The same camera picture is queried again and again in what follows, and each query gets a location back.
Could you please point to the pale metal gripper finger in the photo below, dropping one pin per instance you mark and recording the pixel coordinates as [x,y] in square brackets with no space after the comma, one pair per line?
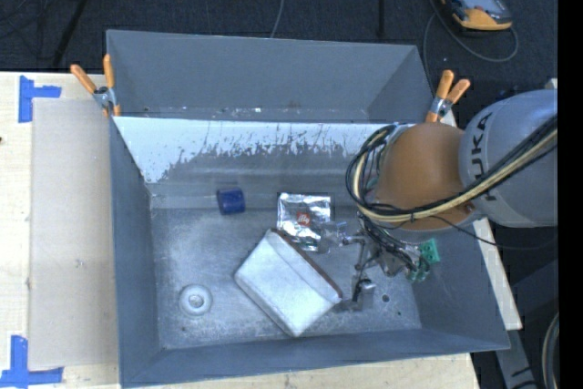
[364,292]
[339,237]

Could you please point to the silver foil packet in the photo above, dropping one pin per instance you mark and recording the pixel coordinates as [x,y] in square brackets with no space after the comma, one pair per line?
[303,209]

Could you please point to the white box with brown edge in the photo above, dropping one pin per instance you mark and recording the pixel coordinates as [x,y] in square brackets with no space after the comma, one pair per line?
[287,282]

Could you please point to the blue cup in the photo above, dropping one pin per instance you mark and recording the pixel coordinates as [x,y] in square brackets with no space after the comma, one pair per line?
[231,201]

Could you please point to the grey metal bin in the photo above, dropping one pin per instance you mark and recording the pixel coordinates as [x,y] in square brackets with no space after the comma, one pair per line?
[209,269]

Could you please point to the clear round glass dish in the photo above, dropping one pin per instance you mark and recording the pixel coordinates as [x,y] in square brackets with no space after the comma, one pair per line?
[196,299]

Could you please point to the pale flat board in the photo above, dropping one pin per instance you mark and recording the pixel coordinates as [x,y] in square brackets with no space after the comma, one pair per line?
[68,218]

